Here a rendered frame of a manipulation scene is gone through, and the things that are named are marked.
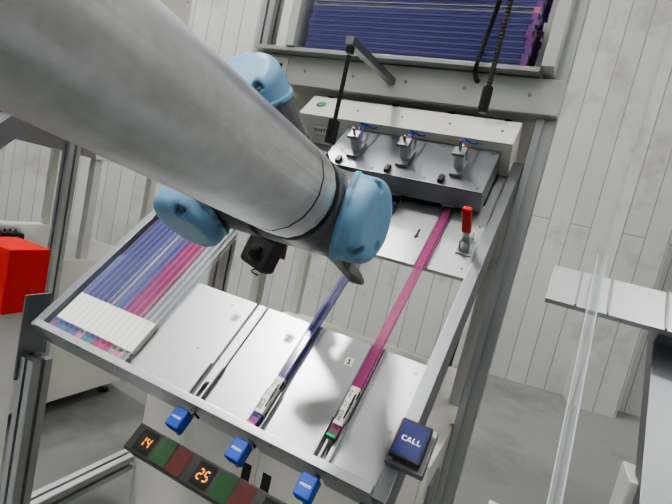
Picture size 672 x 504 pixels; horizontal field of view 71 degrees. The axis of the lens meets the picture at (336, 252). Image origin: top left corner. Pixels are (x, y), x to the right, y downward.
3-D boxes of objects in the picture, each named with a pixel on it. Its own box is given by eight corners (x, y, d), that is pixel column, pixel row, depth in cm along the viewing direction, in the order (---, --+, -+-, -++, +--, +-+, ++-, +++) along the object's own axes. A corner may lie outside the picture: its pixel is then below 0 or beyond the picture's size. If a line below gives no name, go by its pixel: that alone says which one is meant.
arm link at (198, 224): (220, 221, 38) (285, 125, 42) (128, 194, 43) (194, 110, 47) (258, 269, 44) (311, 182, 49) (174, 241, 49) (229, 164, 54)
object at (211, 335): (376, 496, 61) (374, 488, 58) (53, 332, 88) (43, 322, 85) (428, 374, 71) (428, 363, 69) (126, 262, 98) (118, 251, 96)
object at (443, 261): (463, 296, 83) (465, 277, 80) (185, 215, 110) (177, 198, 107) (510, 184, 102) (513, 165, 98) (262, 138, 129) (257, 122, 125)
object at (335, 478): (374, 512, 62) (369, 494, 57) (55, 345, 89) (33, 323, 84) (378, 502, 62) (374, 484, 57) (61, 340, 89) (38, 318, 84)
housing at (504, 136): (504, 200, 101) (513, 144, 91) (308, 161, 121) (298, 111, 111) (513, 177, 105) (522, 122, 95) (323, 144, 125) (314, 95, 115)
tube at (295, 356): (256, 429, 66) (254, 426, 65) (248, 425, 67) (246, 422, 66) (395, 206, 95) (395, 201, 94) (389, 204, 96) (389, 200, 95)
